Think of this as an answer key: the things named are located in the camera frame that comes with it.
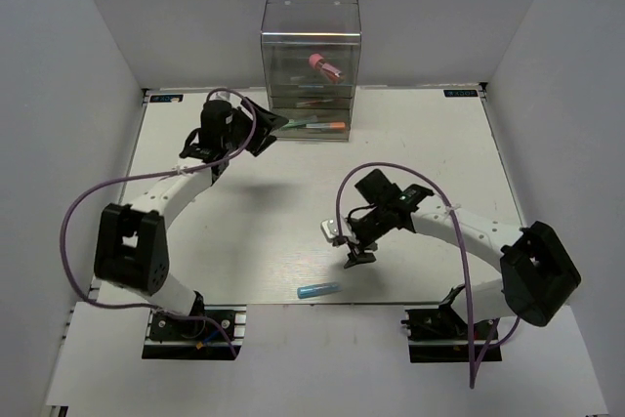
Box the orange capped highlighter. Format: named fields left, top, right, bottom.
left=304, top=122, right=347, bottom=133

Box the pink capped marker tube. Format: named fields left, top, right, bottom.
left=308, top=53, right=345, bottom=84

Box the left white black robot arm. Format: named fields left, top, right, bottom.
left=94, top=97, right=289, bottom=338

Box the clear acrylic drawer organizer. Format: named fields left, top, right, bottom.
left=261, top=0, right=362, bottom=142

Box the green pen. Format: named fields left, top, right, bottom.
left=280, top=116, right=318, bottom=131

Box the red pen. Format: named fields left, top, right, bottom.
left=294, top=99, right=335, bottom=108

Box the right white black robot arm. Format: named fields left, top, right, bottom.
left=326, top=169, right=581, bottom=338

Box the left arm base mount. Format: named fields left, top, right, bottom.
left=142, top=305, right=247, bottom=361

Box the blue capped highlighter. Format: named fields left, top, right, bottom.
left=296, top=282, right=341, bottom=300

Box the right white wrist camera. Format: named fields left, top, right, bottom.
left=320, top=219, right=346, bottom=246

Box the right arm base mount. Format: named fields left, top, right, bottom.
left=397, top=289, right=504, bottom=364

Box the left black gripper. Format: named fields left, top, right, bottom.
left=223, top=98, right=289, bottom=158

